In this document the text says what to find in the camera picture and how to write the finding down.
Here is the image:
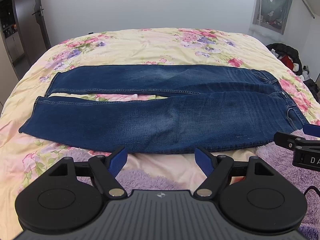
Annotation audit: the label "black clothes pile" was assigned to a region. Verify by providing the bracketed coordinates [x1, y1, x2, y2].
[266, 43, 319, 102]

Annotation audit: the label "dark wooden door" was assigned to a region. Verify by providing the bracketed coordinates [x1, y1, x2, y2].
[33, 0, 52, 50]

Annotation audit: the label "purple fluffy blanket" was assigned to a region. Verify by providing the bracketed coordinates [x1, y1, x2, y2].
[57, 129, 320, 240]

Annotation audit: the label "dark blue denim jeans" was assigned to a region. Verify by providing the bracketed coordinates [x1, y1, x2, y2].
[19, 65, 307, 154]

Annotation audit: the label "floral yellow bed quilt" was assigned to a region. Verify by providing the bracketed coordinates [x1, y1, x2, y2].
[1, 28, 319, 239]

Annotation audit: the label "window with grey curtain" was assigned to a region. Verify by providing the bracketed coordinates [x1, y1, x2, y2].
[252, 0, 293, 35]

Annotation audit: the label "black cable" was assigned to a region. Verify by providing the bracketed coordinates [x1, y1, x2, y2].
[303, 186, 320, 196]

